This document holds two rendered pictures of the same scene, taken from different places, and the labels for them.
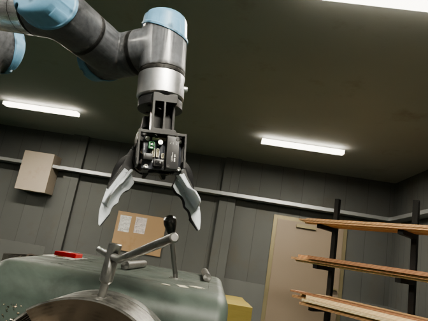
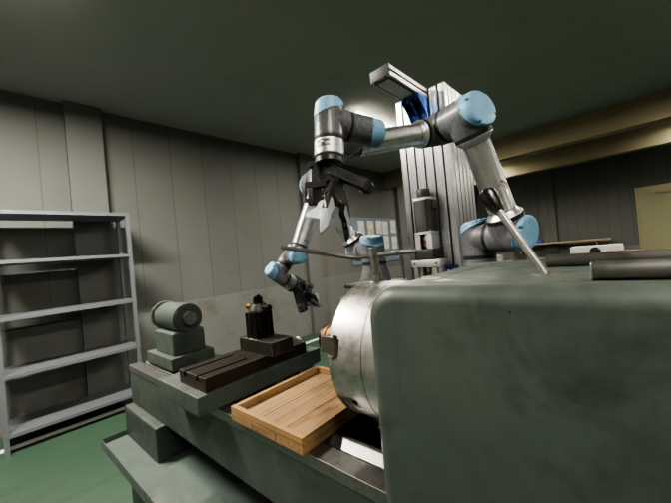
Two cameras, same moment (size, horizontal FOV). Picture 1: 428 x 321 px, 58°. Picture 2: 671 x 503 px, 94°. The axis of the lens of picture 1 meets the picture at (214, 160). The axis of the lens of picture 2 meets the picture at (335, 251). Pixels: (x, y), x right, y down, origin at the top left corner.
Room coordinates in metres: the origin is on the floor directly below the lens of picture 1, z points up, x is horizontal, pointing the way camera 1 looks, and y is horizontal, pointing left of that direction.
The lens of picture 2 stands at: (1.07, -0.51, 1.31)
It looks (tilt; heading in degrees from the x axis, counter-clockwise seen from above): 1 degrees up; 129
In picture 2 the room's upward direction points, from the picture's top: 5 degrees counter-clockwise
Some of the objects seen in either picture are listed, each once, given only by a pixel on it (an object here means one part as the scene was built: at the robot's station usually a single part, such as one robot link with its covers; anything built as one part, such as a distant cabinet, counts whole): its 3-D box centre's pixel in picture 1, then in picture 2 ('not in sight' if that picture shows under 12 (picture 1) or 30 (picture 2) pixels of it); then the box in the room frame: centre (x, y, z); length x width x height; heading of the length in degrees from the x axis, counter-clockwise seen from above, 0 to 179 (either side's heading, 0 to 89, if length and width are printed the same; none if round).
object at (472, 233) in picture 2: not in sight; (479, 237); (0.76, 0.75, 1.33); 0.13 x 0.12 x 0.14; 154
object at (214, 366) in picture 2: not in sight; (248, 359); (0.04, 0.18, 0.95); 0.43 x 0.18 x 0.04; 88
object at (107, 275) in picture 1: (106, 278); (375, 270); (0.67, 0.14, 1.27); 0.02 x 0.02 x 0.12
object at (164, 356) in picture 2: not in sight; (178, 330); (-0.53, 0.19, 1.01); 0.30 x 0.20 x 0.29; 178
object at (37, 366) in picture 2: not in sight; (71, 317); (-2.65, 0.19, 0.96); 0.96 x 0.40 x 1.91; 85
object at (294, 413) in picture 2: not in sight; (312, 399); (0.39, 0.16, 0.89); 0.36 x 0.30 x 0.04; 88
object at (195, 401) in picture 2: not in sight; (246, 369); (-0.01, 0.21, 0.90); 0.53 x 0.30 x 0.06; 88
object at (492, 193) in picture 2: (169, 225); (490, 201); (0.95, 0.08, 1.38); 0.04 x 0.03 x 0.05; 178
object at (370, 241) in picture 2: not in sight; (371, 248); (0.25, 0.80, 1.33); 0.13 x 0.12 x 0.14; 151
